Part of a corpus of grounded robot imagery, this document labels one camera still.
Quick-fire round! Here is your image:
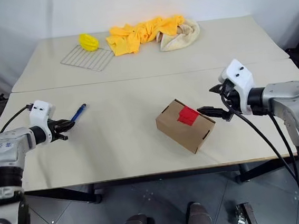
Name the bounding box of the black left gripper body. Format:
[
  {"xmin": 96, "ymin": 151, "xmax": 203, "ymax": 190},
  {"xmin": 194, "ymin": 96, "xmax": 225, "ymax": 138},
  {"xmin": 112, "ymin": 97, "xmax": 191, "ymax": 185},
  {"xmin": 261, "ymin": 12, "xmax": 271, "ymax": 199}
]
[{"xmin": 46, "ymin": 118, "xmax": 69, "ymax": 143}]

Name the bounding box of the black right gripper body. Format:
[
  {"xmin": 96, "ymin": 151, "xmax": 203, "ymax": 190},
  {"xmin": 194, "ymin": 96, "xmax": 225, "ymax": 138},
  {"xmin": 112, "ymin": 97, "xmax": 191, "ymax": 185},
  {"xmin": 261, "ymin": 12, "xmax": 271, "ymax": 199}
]
[{"xmin": 219, "ymin": 79, "xmax": 244, "ymax": 123}]

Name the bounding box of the blue pen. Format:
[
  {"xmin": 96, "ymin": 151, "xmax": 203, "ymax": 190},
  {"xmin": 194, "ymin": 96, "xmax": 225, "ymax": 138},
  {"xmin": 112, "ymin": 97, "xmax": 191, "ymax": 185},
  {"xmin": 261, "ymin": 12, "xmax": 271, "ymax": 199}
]
[{"xmin": 68, "ymin": 103, "xmax": 89, "ymax": 123}]

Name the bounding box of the brown cardboard box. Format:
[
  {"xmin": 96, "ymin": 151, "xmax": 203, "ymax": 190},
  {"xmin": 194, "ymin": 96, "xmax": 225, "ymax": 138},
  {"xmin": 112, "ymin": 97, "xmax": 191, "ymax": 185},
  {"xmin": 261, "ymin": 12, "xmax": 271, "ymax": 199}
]
[{"xmin": 153, "ymin": 94, "xmax": 219, "ymax": 158}]

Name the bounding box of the red tape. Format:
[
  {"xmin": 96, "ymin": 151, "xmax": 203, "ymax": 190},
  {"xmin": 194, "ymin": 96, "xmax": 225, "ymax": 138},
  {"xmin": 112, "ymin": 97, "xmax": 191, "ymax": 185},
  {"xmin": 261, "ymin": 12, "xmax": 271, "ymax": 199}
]
[{"xmin": 176, "ymin": 106, "xmax": 200, "ymax": 128}]

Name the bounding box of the beige towel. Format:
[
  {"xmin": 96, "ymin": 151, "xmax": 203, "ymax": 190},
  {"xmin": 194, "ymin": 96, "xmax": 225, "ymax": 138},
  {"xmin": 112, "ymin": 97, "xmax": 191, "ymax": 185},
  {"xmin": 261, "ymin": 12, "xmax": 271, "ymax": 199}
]
[{"xmin": 153, "ymin": 16, "xmax": 202, "ymax": 54}]

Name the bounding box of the yellow ridged toy fruit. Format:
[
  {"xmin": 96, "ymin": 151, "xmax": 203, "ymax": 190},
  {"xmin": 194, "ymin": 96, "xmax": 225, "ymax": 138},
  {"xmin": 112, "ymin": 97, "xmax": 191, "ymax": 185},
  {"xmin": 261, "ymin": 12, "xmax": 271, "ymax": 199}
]
[{"xmin": 78, "ymin": 31, "xmax": 101, "ymax": 54}]

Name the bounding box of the yellow crumpled cloth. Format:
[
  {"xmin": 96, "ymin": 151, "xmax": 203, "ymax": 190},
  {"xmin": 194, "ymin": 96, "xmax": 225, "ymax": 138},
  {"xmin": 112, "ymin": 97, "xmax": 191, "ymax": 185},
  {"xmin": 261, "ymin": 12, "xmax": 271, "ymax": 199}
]
[{"xmin": 103, "ymin": 13, "xmax": 188, "ymax": 59}]

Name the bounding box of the dark rounded shape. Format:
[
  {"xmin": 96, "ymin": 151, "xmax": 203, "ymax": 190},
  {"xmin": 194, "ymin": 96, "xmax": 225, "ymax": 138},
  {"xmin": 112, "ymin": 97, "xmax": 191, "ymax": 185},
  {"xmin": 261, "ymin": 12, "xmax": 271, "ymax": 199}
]
[
  {"xmin": 119, "ymin": 212, "xmax": 156, "ymax": 224},
  {"xmin": 186, "ymin": 200, "xmax": 214, "ymax": 224}
]

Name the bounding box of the silver metal latch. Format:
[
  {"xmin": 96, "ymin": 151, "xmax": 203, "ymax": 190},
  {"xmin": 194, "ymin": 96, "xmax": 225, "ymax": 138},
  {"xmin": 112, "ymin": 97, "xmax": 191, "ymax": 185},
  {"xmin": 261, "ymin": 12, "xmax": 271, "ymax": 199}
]
[{"xmin": 235, "ymin": 202, "xmax": 250, "ymax": 224}]

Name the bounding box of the dark brown bar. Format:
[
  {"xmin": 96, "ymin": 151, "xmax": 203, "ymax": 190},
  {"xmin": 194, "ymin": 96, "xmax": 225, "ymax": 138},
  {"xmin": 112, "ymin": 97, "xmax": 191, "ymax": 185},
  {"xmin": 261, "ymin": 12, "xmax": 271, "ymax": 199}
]
[{"xmin": 243, "ymin": 201, "xmax": 260, "ymax": 224}]

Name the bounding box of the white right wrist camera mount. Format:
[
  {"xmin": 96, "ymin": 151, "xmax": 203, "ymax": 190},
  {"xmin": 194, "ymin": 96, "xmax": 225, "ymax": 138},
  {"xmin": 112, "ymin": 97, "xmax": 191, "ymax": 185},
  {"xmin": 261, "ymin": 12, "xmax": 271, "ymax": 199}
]
[{"xmin": 215, "ymin": 57, "xmax": 257, "ymax": 118}]

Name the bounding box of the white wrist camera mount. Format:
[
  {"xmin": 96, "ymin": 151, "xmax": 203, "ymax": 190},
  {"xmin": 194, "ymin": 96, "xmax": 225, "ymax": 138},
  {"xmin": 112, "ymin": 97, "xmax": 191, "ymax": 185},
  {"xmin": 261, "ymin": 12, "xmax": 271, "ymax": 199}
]
[
  {"xmin": 28, "ymin": 98, "xmax": 60, "ymax": 144},
  {"xmin": 215, "ymin": 57, "xmax": 257, "ymax": 118}
]

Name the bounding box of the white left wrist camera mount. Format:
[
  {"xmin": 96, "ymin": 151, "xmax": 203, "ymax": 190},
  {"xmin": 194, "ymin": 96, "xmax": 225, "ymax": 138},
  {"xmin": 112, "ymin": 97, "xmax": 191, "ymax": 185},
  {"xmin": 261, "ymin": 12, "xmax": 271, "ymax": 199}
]
[{"xmin": 28, "ymin": 98, "xmax": 60, "ymax": 144}]

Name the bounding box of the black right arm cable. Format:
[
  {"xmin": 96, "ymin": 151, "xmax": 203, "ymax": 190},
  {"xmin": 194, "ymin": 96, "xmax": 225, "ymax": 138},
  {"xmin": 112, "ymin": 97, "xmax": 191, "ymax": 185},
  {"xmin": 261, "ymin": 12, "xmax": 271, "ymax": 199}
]
[{"xmin": 217, "ymin": 81, "xmax": 299, "ymax": 224}]

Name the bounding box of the metal wire rack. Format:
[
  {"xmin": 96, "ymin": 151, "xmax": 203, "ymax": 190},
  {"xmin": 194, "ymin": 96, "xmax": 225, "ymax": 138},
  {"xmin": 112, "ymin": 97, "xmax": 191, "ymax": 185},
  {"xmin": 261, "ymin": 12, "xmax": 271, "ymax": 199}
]
[{"xmin": 59, "ymin": 41, "xmax": 116, "ymax": 76}]

